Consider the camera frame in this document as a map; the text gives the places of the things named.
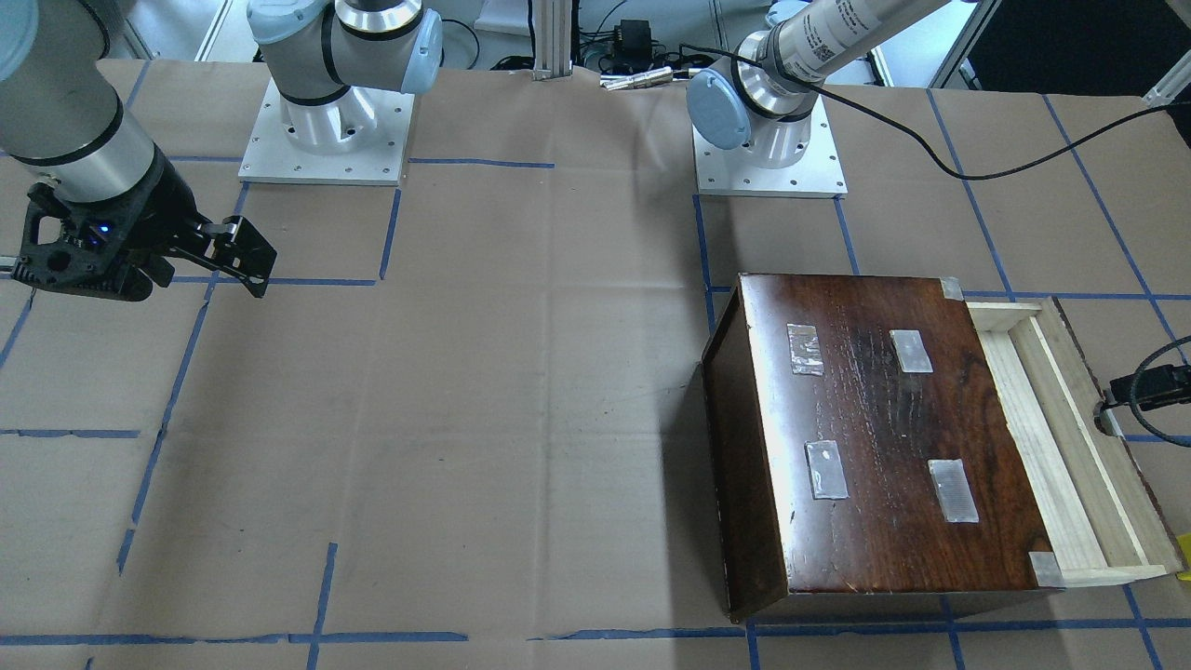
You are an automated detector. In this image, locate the aluminium frame post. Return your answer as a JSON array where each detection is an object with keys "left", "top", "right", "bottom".
[{"left": 528, "top": 1, "right": 579, "bottom": 82}]

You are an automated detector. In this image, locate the black power adapter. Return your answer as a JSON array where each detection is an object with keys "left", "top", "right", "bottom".
[{"left": 613, "top": 19, "right": 651, "bottom": 62}]

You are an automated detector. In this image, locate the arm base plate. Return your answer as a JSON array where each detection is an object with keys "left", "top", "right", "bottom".
[
  {"left": 693, "top": 100, "right": 850, "bottom": 198},
  {"left": 238, "top": 82, "right": 420, "bottom": 187}
]

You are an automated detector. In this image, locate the yellow block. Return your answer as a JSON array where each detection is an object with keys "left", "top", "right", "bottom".
[{"left": 1176, "top": 533, "right": 1191, "bottom": 583}]

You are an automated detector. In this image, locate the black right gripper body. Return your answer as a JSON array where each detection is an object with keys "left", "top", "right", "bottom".
[{"left": 11, "top": 150, "right": 211, "bottom": 302}]

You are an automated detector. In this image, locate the dark wooden drawer cabinet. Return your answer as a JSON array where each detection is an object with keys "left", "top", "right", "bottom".
[{"left": 701, "top": 273, "right": 1054, "bottom": 624}]

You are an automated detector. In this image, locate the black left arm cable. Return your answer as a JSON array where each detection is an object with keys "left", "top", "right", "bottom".
[{"left": 679, "top": 43, "right": 1191, "bottom": 447}]

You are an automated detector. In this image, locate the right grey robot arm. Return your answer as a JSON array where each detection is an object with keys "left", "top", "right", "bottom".
[{"left": 1, "top": 1, "right": 443, "bottom": 302}]

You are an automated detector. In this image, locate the light wooden drawer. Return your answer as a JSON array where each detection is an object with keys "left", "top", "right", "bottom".
[{"left": 967, "top": 300, "right": 1186, "bottom": 588}]

